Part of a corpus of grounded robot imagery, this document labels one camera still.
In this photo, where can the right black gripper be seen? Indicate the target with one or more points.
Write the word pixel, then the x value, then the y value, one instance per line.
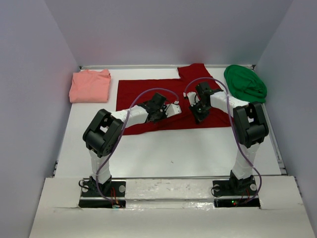
pixel 199 117

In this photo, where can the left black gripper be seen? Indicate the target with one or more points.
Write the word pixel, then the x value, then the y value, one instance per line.
pixel 164 116

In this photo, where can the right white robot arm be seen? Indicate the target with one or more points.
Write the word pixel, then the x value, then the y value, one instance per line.
pixel 249 127

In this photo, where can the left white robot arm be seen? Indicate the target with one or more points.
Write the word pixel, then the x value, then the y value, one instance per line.
pixel 106 129

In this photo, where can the green t shirt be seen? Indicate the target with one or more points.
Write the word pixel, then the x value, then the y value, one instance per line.
pixel 244 84

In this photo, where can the folded pink t shirt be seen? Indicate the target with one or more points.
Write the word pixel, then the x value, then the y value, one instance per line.
pixel 89 86

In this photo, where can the white front cover board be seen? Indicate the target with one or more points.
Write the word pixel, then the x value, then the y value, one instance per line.
pixel 172 208

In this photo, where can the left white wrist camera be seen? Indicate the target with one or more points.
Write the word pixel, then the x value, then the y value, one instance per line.
pixel 172 110

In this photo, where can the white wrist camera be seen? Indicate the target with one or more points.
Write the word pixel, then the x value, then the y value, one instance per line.
pixel 172 110
pixel 192 98

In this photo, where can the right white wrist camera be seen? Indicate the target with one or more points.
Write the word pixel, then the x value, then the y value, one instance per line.
pixel 192 98

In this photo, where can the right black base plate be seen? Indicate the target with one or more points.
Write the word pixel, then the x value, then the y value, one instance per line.
pixel 226 197

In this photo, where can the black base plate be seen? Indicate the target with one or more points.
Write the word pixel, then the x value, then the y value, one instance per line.
pixel 226 197
pixel 112 196

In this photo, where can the aluminium table frame rail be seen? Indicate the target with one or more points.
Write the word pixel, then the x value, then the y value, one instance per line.
pixel 155 66

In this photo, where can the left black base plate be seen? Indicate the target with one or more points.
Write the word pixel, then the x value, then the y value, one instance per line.
pixel 112 196

